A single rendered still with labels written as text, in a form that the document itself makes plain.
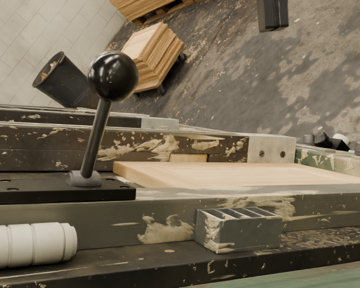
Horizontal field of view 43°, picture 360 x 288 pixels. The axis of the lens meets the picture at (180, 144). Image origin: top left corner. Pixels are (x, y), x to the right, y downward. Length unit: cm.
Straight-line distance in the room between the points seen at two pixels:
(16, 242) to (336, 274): 21
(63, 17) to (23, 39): 63
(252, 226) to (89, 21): 629
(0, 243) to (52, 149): 42
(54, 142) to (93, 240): 37
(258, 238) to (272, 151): 54
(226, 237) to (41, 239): 15
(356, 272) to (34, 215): 23
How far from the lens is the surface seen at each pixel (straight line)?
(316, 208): 53
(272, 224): 43
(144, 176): 67
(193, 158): 85
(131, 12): 595
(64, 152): 75
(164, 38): 411
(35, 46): 627
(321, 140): 116
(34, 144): 73
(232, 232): 41
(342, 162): 92
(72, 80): 513
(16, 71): 613
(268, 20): 31
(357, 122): 237
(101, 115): 36
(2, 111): 123
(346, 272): 25
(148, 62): 397
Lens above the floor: 152
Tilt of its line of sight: 28 degrees down
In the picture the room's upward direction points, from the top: 49 degrees counter-clockwise
